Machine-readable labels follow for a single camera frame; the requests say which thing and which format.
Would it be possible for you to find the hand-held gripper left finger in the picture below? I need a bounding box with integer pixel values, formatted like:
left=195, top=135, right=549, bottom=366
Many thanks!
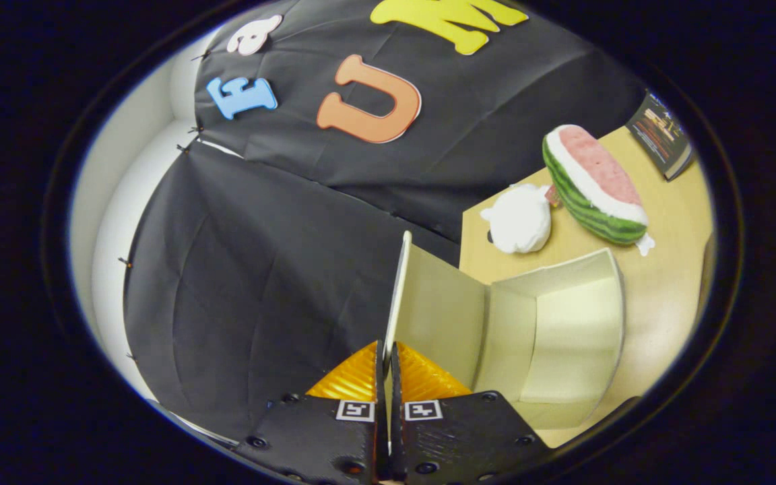
left=233, top=340, right=389, bottom=485

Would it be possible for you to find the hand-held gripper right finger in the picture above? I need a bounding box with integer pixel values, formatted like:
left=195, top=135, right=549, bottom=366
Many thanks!
left=390, top=342, right=554, bottom=483

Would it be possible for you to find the beige fabric storage box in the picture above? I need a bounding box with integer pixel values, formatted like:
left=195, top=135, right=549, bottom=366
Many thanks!
left=383, top=231, right=628, bottom=432

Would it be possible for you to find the black backdrop cloth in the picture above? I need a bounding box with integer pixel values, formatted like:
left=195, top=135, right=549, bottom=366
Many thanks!
left=122, top=0, right=648, bottom=442

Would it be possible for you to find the white plush toy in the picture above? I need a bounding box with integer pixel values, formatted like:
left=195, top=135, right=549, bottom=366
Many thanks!
left=480, top=183, right=553, bottom=255

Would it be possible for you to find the watermelon slice plush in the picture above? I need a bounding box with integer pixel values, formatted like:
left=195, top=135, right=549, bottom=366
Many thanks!
left=542, top=125, right=656, bottom=257

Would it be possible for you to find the black cover book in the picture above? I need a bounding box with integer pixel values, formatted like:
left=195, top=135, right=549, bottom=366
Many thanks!
left=625, top=91, right=695, bottom=181

